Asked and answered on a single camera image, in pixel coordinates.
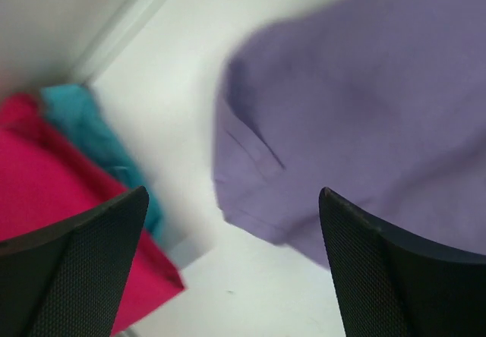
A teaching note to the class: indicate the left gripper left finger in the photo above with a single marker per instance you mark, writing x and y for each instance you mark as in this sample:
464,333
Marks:
68,278

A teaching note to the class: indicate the cyan t shirt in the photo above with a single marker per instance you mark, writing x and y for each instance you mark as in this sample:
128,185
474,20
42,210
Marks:
72,109

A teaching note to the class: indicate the lavender t shirt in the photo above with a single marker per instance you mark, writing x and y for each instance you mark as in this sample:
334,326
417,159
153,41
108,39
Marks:
382,101

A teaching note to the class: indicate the aluminium table frame rail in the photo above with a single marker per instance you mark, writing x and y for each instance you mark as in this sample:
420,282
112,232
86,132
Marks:
116,34

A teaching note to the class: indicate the magenta t shirt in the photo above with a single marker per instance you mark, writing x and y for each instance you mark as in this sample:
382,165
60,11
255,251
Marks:
45,179

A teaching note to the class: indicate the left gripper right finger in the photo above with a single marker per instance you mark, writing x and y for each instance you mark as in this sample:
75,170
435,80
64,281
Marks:
391,282

